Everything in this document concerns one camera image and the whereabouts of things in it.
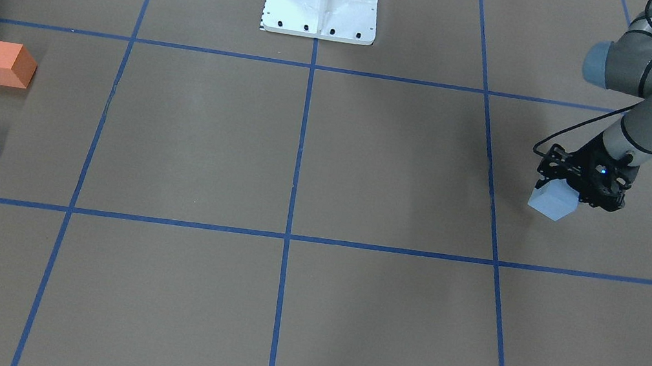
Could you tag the light blue foam block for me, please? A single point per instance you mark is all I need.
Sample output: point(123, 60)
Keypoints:
point(555, 199)

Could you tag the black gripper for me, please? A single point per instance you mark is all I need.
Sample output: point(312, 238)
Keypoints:
point(589, 160)

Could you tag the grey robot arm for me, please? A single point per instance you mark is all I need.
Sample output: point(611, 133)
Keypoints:
point(625, 66)

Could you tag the orange foam block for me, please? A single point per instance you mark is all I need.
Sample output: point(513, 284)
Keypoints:
point(17, 66)

